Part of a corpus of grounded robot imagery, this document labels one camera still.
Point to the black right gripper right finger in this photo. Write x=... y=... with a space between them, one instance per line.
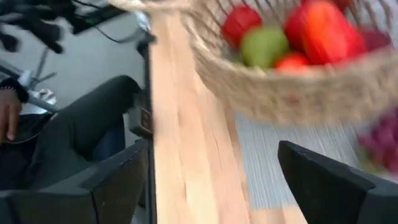
x=335 y=199

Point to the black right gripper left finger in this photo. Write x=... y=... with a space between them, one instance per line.
x=93 y=202

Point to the red grape bunch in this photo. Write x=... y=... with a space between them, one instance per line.
x=381 y=143

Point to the green pear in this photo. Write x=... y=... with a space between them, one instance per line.
x=264 y=46

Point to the large red pepper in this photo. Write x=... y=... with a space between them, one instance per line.
x=323 y=31

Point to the red tomato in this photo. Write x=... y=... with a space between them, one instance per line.
x=241 y=25

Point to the seated person in black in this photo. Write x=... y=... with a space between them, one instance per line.
x=87 y=118

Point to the grey woven placemat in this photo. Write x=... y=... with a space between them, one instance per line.
x=280 y=130

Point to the person's hand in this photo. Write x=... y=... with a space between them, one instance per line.
x=7 y=115

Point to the black wristband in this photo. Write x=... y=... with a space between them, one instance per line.
x=15 y=88

